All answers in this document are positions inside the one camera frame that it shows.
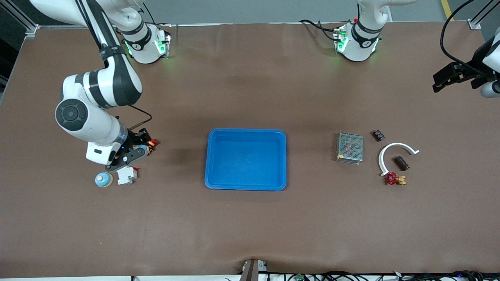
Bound light blue call bell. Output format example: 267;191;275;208
95;172;114;188

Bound white circuit breaker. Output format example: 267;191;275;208
116;165;139;185

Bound blue plastic tray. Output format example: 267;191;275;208
205;128;287;191

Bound white curved plastic arc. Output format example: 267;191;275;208
378;142;420;177

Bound metal mesh power supply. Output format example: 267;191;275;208
336;132;364;165

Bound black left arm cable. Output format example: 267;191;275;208
440;0;489;76

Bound aluminium frame post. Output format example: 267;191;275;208
468;0;500;30
0;0;39;39

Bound black right base cables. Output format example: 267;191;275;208
131;0;172;28

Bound black base cables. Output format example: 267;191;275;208
131;0;172;28
299;19;342;41

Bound red handle brass valve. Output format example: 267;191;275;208
384;172;407;186

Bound black left base cables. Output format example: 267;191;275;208
299;19;342;41

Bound grey camera stand mount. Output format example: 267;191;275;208
239;259;268;281

